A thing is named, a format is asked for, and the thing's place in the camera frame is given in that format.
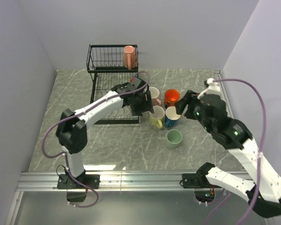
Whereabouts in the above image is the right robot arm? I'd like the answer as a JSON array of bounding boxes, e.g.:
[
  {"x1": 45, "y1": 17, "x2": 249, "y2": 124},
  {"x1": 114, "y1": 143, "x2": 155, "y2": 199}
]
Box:
[{"x1": 175, "y1": 91, "x2": 281, "y2": 218}]

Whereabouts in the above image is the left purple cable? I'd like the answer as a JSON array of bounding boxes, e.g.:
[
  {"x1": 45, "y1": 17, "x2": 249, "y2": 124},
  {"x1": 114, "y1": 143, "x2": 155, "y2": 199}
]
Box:
[{"x1": 42, "y1": 71, "x2": 150, "y2": 208}]

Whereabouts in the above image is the purple cable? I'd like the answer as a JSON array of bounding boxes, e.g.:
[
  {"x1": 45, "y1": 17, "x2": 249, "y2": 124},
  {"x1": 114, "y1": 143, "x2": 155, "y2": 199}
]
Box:
[
  {"x1": 42, "y1": 71, "x2": 150, "y2": 208},
  {"x1": 203, "y1": 78, "x2": 266, "y2": 225}
]

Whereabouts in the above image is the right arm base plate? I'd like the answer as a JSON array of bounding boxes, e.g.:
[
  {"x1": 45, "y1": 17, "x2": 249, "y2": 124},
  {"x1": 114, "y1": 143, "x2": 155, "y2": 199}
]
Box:
[{"x1": 179, "y1": 173, "x2": 211, "y2": 189}]

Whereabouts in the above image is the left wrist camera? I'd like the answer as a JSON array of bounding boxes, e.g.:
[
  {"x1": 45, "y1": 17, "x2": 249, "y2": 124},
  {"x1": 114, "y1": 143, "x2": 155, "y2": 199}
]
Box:
[{"x1": 128, "y1": 76, "x2": 146, "y2": 90}]

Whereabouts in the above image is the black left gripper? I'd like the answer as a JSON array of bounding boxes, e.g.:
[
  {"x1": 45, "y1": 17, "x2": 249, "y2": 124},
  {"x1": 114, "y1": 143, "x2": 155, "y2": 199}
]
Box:
[{"x1": 131, "y1": 90, "x2": 154, "y2": 117}]

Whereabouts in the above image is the blue mug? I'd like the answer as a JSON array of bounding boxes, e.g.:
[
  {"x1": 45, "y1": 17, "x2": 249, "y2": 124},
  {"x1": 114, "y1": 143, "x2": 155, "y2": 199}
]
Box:
[{"x1": 165, "y1": 106, "x2": 181, "y2": 128}]

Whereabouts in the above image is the pale pink mug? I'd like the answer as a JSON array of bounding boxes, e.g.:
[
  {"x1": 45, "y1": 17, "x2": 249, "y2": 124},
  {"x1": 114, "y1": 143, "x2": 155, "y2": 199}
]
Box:
[{"x1": 149, "y1": 86, "x2": 161, "y2": 106}]

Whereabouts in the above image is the orange mug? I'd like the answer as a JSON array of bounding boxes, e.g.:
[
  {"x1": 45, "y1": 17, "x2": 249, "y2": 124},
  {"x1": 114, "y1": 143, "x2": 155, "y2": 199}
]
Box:
[{"x1": 164, "y1": 89, "x2": 180, "y2": 109}]

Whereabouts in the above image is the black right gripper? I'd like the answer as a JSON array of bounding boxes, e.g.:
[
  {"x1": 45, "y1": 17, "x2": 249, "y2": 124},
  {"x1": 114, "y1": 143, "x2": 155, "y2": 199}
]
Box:
[{"x1": 174, "y1": 89, "x2": 213, "y2": 133}]

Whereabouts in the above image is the light green tumbler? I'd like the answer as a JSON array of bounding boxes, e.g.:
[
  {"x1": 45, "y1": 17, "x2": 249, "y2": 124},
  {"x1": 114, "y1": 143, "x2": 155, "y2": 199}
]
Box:
[{"x1": 166, "y1": 129, "x2": 183, "y2": 149}]

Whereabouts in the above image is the aluminium mounting rail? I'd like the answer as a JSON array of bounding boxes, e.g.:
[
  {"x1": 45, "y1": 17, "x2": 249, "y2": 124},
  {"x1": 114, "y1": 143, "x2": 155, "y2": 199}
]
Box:
[{"x1": 4, "y1": 170, "x2": 272, "y2": 225}]

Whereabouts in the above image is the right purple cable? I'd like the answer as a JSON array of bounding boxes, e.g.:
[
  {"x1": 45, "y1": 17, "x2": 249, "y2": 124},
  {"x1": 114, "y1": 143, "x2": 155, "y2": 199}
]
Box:
[{"x1": 203, "y1": 78, "x2": 266, "y2": 225}]

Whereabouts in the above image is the salmon floral mug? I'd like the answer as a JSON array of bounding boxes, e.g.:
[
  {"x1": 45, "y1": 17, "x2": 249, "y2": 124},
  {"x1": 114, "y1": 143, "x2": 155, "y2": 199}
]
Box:
[{"x1": 123, "y1": 45, "x2": 137, "y2": 70}]

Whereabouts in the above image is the yellow-green faceted mug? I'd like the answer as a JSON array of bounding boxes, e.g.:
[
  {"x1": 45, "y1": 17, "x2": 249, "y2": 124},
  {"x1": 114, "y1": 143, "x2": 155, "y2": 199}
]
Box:
[{"x1": 149, "y1": 105, "x2": 165, "y2": 129}]

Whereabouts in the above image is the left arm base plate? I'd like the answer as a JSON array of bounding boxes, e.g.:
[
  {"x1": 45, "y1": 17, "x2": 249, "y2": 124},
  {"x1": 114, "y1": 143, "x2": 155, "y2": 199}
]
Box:
[{"x1": 57, "y1": 174, "x2": 100, "y2": 189}]

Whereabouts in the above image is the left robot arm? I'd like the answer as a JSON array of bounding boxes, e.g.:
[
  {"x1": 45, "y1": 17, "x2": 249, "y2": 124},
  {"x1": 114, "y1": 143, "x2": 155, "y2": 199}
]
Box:
[{"x1": 56, "y1": 76, "x2": 154, "y2": 188}]

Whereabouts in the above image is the black wire dish rack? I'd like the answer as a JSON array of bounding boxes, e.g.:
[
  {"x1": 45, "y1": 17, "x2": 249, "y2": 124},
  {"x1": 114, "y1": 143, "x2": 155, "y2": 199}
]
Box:
[{"x1": 86, "y1": 45, "x2": 139, "y2": 125}]

